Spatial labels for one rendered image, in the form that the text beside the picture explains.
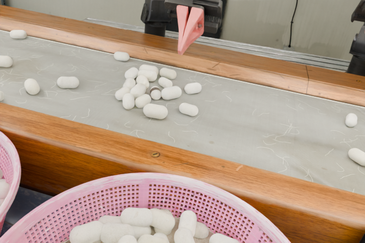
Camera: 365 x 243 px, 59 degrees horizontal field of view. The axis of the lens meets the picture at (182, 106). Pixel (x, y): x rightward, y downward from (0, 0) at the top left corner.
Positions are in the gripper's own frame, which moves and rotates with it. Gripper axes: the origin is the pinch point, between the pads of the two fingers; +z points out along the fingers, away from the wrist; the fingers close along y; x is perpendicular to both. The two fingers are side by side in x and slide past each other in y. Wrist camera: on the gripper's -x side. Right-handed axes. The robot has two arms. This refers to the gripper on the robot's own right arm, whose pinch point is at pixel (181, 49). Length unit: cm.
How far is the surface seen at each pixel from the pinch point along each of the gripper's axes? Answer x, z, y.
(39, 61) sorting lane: 5.3, 6.2, -28.0
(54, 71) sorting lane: 3.5, 8.2, -22.9
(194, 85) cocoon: 4.2, 4.3, 3.5
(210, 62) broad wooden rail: 12.2, -5.2, 4.0
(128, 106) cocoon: -2.2, 13.1, -4.6
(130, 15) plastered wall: 162, -111, -88
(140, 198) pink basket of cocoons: -12.9, 26.2, 4.1
